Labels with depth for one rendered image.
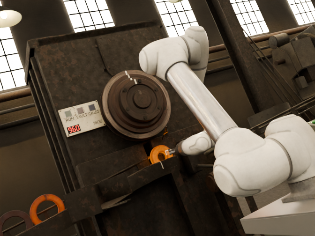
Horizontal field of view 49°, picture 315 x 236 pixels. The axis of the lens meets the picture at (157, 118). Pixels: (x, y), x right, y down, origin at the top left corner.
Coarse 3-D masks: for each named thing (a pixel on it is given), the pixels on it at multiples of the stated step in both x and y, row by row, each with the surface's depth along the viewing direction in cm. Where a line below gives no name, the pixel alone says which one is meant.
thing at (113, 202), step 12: (108, 180) 186; (120, 180) 182; (72, 192) 164; (84, 192) 160; (96, 192) 186; (108, 192) 186; (120, 192) 182; (132, 192) 179; (72, 204) 165; (84, 204) 161; (96, 204) 157; (108, 204) 172; (72, 216) 165; (84, 216) 161; (108, 216) 170; (108, 228) 171; (120, 228) 172
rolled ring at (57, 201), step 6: (42, 198) 189; (48, 198) 190; (54, 198) 191; (36, 204) 187; (60, 204) 192; (30, 210) 185; (36, 210) 186; (60, 210) 191; (30, 216) 184; (36, 216) 185; (36, 222) 184
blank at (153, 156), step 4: (156, 148) 222; (160, 148) 223; (164, 148) 224; (168, 148) 225; (152, 152) 221; (156, 152) 222; (160, 152) 225; (164, 152) 224; (152, 156) 220; (156, 156) 221; (168, 156) 224; (152, 160) 219; (156, 160) 220
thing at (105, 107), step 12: (120, 72) 226; (132, 72) 229; (144, 72) 233; (108, 84) 220; (168, 96) 234; (108, 108) 216; (168, 108) 232; (108, 120) 214; (120, 132) 214; (132, 132) 217; (156, 132) 224
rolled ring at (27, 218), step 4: (8, 212) 181; (12, 212) 182; (16, 212) 182; (20, 212) 183; (24, 212) 184; (4, 216) 180; (8, 216) 180; (12, 216) 181; (16, 216) 182; (20, 216) 182; (24, 216) 183; (28, 216) 184; (0, 220) 179; (4, 220) 179; (24, 220) 183; (28, 220) 183; (0, 224) 178; (28, 224) 183; (32, 224) 184; (0, 228) 178; (28, 228) 182; (0, 232) 177
